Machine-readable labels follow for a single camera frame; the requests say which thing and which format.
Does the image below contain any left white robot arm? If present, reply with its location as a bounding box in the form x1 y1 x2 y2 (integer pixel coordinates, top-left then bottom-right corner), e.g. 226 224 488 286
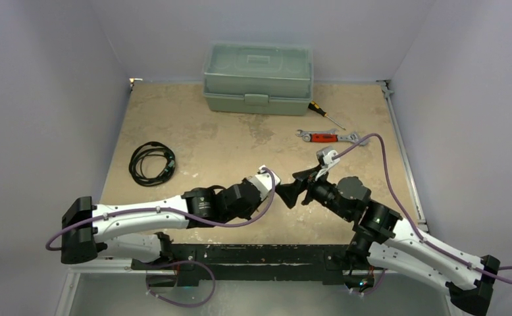
55 173 280 269

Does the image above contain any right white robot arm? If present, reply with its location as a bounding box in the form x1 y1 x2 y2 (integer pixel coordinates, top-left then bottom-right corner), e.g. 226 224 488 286
275 168 500 315

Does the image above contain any silver open-end wrench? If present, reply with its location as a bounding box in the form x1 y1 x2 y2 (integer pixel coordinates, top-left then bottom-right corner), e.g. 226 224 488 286
295 128 338 142

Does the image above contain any black yellow screwdriver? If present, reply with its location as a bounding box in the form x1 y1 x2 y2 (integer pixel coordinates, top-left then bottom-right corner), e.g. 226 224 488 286
308 101 346 130

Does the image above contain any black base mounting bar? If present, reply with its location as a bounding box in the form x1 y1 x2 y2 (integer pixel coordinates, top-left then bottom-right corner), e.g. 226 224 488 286
131 244 382 291

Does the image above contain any green plastic toolbox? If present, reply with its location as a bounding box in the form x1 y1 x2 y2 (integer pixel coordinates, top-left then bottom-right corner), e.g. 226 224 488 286
203 41 313 116

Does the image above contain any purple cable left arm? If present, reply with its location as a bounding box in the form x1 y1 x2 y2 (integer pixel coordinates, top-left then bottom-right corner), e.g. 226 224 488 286
45 167 278 252

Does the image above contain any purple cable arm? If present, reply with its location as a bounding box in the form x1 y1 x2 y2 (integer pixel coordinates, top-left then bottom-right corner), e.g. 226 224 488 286
332 132 512 289
45 167 278 252

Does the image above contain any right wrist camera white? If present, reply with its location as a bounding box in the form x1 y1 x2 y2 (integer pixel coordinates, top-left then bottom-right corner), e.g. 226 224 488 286
315 146 340 180

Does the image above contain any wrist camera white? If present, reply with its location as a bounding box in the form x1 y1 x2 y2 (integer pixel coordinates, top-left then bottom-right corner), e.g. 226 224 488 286
315 146 340 180
248 165 281 201

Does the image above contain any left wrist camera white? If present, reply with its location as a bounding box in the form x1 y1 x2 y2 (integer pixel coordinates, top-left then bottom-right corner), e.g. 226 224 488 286
248 165 281 201

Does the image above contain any red handled adjustable wrench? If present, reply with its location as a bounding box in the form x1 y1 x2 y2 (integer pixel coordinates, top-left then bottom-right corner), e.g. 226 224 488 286
302 133 361 144

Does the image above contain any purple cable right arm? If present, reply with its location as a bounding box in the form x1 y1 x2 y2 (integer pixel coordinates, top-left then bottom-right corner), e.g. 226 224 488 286
332 132 512 289

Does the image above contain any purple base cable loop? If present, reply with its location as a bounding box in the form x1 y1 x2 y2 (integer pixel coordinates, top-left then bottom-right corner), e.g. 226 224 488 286
145 261 217 309

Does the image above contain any coiled black cable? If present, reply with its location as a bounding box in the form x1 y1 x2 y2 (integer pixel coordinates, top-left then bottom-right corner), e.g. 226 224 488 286
128 141 176 188

